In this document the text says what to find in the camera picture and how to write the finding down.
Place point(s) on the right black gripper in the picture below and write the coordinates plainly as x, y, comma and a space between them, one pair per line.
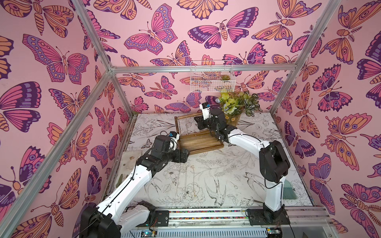
203, 123

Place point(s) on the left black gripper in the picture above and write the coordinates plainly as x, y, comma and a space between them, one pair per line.
183, 157

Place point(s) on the wooden jewelry display stand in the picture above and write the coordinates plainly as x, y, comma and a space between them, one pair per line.
193, 139

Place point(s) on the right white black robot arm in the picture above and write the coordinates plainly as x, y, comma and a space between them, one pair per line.
274, 163

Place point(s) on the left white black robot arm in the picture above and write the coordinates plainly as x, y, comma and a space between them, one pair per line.
128, 190

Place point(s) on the glass vase with plants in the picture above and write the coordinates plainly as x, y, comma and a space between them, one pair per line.
234, 104

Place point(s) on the green brush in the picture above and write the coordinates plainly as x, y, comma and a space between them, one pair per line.
289, 191

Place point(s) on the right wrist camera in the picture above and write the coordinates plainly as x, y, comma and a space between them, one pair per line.
205, 109

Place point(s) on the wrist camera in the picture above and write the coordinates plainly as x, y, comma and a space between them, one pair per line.
205, 109
174, 137

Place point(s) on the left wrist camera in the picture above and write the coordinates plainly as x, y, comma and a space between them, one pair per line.
174, 137

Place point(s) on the white wire wall basket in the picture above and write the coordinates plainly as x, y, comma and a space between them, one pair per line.
212, 78

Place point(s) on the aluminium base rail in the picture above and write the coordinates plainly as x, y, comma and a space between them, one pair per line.
235, 222

